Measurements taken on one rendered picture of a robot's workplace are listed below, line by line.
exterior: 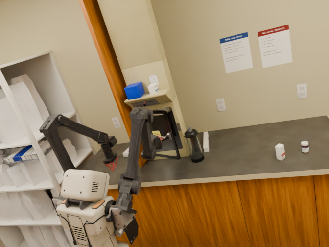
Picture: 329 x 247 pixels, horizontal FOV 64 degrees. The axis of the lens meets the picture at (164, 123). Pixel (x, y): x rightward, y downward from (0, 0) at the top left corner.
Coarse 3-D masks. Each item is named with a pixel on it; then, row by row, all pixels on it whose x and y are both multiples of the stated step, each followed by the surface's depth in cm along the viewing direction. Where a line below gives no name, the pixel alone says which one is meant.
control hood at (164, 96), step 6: (162, 90) 185; (168, 90) 183; (144, 96) 184; (150, 96) 181; (156, 96) 179; (162, 96) 179; (168, 96) 181; (126, 102) 188; (132, 102) 188; (162, 102) 189; (132, 108) 197
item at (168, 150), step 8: (160, 112) 185; (160, 120) 188; (168, 120) 183; (152, 128) 198; (160, 128) 192; (168, 128) 187; (168, 144) 195; (176, 144) 191; (160, 152) 205; (168, 152) 199; (176, 152) 194
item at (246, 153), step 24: (312, 120) 204; (120, 144) 267; (216, 144) 212; (240, 144) 201; (264, 144) 192; (288, 144) 183; (312, 144) 176; (96, 168) 233; (120, 168) 220; (144, 168) 209; (168, 168) 199; (192, 168) 190; (216, 168) 181; (240, 168) 174; (264, 168) 166; (288, 168) 160; (312, 168) 154
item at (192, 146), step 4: (196, 132) 189; (188, 136) 186; (196, 136) 189; (188, 140) 189; (192, 140) 188; (196, 140) 189; (188, 144) 191; (192, 144) 189; (196, 144) 190; (188, 148) 194; (192, 148) 191; (196, 148) 191; (200, 148) 193; (192, 152) 192; (196, 152) 192; (200, 152) 193; (192, 156) 194; (196, 156) 193; (200, 156) 194
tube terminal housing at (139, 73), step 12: (132, 72) 189; (144, 72) 186; (156, 72) 184; (168, 72) 189; (144, 84) 190; (168, 84) 186; (156, 108) 196; (180, 120) 199; (180, 132) 200; (156, 156) 215; (180, 156) 209
